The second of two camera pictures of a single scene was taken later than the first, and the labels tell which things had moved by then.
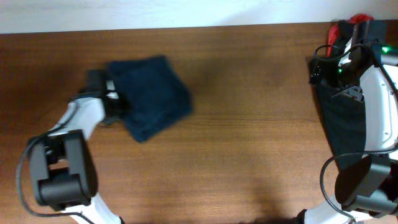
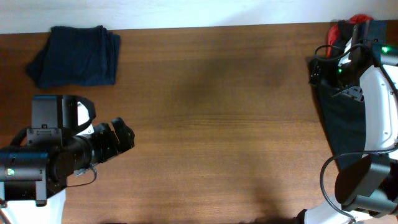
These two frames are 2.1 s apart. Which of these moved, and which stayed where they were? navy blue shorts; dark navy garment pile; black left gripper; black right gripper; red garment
Moved: black left gripper; navy blue shorts
Stayed: black right gripper; dark navy garment pile; red garment
